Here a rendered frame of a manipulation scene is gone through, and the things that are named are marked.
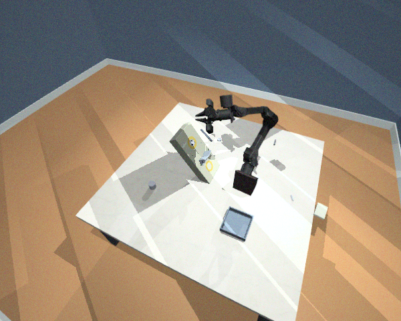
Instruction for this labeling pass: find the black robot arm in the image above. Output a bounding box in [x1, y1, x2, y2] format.
[205, 95, 279, 175]

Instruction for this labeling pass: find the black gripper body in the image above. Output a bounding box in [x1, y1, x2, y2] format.
[206, 98, 222, 134]

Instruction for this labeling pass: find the grey cylinder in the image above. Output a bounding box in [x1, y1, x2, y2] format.
[148, 181, 156, 190]

